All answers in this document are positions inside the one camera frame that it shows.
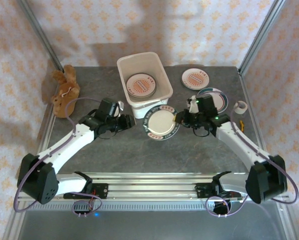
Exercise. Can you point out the white plate dark lettered rim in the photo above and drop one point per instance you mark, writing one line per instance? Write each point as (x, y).
(160, 122)

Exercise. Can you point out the white plate red characters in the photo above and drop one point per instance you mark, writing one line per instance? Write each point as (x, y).
(142, 98)

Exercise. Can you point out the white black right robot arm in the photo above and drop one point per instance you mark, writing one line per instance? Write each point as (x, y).
(239, 142)

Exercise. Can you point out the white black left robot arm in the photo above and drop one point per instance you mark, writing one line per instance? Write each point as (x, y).
(64, 147)

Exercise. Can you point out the white plastic bin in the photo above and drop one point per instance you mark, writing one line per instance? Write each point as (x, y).
(149, 62)

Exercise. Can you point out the white plate broad teal rim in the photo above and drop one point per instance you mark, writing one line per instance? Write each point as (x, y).
(220, 100)

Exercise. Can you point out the beige tape roll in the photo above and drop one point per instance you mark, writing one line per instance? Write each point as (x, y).
(240, 107)

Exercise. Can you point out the brown plush toy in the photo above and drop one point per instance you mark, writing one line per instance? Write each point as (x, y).
(64, 95)

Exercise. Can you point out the grey metal front panel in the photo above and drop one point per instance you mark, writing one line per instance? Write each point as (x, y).
(149, 225)

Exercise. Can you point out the aluminium table side rail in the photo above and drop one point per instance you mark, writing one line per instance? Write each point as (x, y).
(254, 117)
(45, 125)

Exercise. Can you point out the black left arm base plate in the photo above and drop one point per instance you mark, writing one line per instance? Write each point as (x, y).
(99, 190)

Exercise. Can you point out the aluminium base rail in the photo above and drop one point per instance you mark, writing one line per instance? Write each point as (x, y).
(152, 187)

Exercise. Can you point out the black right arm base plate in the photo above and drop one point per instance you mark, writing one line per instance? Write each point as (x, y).
(204, 190)

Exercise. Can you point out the aluminium frame post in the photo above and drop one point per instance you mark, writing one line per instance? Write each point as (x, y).
(39, 33)
(262, 35)

